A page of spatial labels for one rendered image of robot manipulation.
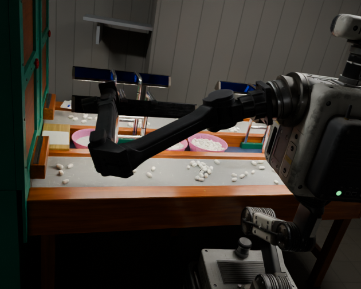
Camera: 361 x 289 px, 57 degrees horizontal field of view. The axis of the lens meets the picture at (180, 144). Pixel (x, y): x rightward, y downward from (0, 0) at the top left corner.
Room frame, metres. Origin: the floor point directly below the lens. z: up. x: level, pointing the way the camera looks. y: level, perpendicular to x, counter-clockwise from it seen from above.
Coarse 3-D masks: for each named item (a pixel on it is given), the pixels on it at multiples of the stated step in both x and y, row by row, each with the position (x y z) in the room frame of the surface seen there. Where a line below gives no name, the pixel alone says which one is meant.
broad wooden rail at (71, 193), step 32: (32, 192) 1.13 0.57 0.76; (64, 192) 1.18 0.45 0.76; (96, 192) 1.22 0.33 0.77; (128, 192) 1.26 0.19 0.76; (160, 192) 1.31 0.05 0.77; (192, 192) 1.36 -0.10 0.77; (224, 192) 1.42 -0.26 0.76; (256, 192) 1.48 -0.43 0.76; (288, 192) 1.54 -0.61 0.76; (32, 224) 1.08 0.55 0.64; (64, 224) 1.13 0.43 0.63; (96, 224) 1.17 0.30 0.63; (128, 224) 1.23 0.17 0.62; (160, 224) 1.28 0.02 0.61; (192, 224) 1.34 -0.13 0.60; (224, 224) 1.40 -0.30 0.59
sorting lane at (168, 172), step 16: (48, 160) 1.45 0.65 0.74; (64, 160) 1.48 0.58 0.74; (80, 160) 1.51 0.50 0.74; (160, 160) 1.68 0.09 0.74; (176, 160) 1.72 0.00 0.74; (192, 160) 1.75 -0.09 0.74; (208, 160) 1.79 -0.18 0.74; (224, 160) 1.84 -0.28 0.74; (240, 160) 1.88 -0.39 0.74; (256, 160) 1.92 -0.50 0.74; (48, 176) 1.31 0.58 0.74; (64, 176) 1.34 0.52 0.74; (80, 176) 1.36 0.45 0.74; (96, 176) 1.39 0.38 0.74; (112, 176) 1.42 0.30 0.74; (144, 176) 1.47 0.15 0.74; (160, 176) 1.50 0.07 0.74; (176, 176) 1.53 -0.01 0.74; (192, 176) 1.56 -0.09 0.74; (208, 176) 1.60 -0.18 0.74; (224, 176) 1.63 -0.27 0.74; (256, 176) 1.70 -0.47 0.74; (272, 176) 1.74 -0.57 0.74
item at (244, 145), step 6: (252, 84) 2.34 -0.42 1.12; (252, 120) 2.23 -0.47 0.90; (252, 126) 2.24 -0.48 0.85; (258, 126) 2.27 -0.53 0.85; (246, 132) 2.23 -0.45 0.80; (264, 132) 2.29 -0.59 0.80; (246, 138) 2.23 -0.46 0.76; (264, 138) 2.28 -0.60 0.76; (240, 144) 2.24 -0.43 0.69; (246, 144) 2.23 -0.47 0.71; (252, 144) 2.25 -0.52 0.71; (258, 144) 2.26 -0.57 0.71
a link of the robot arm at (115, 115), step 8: (112, 96) 1.15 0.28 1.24; (104, 104) 1.08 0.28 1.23; (112, 104) 1.08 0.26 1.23; (104, 112) 1.02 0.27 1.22; (112, 112) 1.03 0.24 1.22; (104, 120) 0.95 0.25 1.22; (112, 120) 0.96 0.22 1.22; (96, 128) 0.90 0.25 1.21; (104, 128) 0.81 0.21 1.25; (112, 128) 0.91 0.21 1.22; (96, 136) 0.77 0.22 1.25; (104, 136) 0.77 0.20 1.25; (112, 136) 0.86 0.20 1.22; (96, 144) 0.75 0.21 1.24; (104, 176) 0.76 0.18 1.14
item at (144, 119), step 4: (120, 92) 1.60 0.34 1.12; (148, 92) 1.68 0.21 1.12; (120, 96) 1.56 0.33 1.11; (124, 96) 1.53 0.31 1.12; (148, 96) 1.65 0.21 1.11; (152, 96) 1.62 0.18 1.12; (124, 100) 1.51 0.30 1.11; (148, 100) 1.72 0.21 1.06; (152, 100) 1.58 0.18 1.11; (156, 100) 1.60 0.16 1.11; (120, 116) 1.67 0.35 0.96; (124, 116) 1.68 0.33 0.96; (128, 116) 1.69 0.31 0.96; (132, 116) 1.70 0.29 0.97; (136, 116) 1.70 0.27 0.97; (140, 116) 1.71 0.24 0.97; (116, 120) 1.66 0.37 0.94; (144, 120) 1.72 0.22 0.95; (116, 124) 1.66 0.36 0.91; (144, 124) 1.72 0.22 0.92; (116, 128) 1.66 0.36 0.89; (144, 128) 1.72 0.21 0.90; (116, 132) 1.66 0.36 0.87; (140, 132) 1.72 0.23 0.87; (144, 132) 1.73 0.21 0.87; (116, 136) 1.67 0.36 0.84; (120, 136) 1.68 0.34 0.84; (124, 136) 1.68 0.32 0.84; (128, 136) 1.69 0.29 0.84; (132, 136) 1.70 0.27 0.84; (136, 136) 1.71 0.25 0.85; (140, 136) 1.72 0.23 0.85; (116, 140) 1.67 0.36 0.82
